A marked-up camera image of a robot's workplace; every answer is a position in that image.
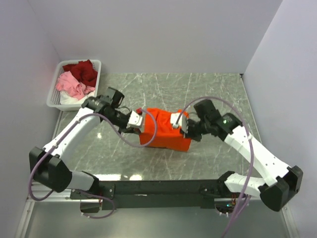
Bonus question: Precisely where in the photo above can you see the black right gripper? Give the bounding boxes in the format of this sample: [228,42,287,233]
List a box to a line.
[180,118,210,142]

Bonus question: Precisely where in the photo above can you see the orange t shirt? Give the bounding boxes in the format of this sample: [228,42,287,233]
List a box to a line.
[147,108,191,152]

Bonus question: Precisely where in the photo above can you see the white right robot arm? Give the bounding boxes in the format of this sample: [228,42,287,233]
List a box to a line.
[173,96,304,212]

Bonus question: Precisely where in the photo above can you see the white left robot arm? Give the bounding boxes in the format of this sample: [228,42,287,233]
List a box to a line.
[29,87,144,199]

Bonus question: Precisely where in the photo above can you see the dark red t shirt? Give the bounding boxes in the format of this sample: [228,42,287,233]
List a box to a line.
[62,60,98,87]

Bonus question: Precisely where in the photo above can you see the pink t shirt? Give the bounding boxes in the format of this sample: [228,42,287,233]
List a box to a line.
[55,71,95,100]

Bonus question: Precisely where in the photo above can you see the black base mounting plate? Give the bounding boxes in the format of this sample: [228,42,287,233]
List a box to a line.
[70,179,239,213]

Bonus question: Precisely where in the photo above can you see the white plastic basket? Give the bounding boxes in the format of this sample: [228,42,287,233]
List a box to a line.
[47,59,102,111]

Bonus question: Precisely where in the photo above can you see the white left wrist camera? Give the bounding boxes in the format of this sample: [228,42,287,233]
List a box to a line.
[127,111,144,129]

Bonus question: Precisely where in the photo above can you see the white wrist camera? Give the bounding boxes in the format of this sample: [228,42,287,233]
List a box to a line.
[170,113,188,133]
[127,111,144,129]

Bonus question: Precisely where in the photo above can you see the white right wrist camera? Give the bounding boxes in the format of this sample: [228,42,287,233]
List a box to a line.
[170,113,188,133]

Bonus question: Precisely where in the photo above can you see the aluminium rail frame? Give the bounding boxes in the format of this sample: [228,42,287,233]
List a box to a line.
[14,110,300,238]

